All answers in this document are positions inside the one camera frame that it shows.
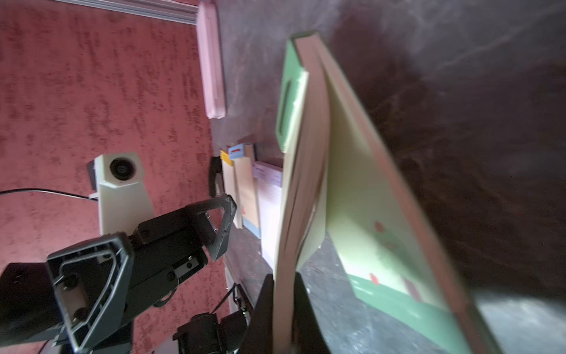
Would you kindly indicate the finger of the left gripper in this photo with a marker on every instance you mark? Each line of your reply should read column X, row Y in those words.
column 212, row 220
column 90, row 281

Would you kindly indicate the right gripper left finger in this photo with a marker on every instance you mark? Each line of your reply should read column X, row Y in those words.
column 259, row 335

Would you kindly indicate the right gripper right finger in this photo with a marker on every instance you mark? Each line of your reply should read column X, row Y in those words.
column 307, row 337

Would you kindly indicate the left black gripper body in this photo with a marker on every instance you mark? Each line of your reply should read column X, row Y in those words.
column 166, row 253

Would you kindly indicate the purple grid memo pad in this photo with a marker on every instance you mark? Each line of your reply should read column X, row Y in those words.
column 269, row 197

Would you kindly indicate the green memo pad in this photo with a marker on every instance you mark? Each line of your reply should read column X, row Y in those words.
column 339, row 180

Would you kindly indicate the yellow-top beige memo pad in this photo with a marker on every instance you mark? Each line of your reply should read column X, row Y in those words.
column 231, row 186

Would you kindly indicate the blue-edged beige memo pad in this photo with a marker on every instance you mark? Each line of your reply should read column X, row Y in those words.
column 243, row 157

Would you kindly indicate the small black device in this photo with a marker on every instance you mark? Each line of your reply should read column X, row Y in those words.
column 215, row 177

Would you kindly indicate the pink pencil case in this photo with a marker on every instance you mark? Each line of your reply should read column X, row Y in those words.
column 210, row 58

